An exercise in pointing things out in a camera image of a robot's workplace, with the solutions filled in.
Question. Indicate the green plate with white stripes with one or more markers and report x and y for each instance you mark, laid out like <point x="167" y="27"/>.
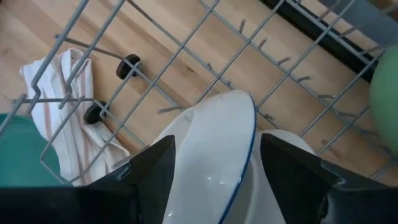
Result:
<point x="21" y="155"/>

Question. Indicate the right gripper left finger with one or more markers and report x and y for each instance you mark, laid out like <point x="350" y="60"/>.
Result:
<point x="149" y="186"/>

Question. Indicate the grey plate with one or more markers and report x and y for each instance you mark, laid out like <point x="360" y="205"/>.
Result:
<point x="370" y="18"/>

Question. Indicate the white striped dish towel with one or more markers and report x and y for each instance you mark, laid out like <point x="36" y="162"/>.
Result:
<point x="77" y="143"/>

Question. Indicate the white plate with blue rim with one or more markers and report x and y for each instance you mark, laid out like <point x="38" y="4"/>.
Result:
<point x="214" y="149"/>

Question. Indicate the light green plate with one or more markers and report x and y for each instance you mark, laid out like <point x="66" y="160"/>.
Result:
<point x="387" y="99"/>

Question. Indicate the black aluminium frame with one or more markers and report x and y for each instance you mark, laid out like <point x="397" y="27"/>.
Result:
<point x="326" y="34"/>

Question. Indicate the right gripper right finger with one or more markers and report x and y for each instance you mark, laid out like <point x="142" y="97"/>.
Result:
<point x="298" y="186"/>

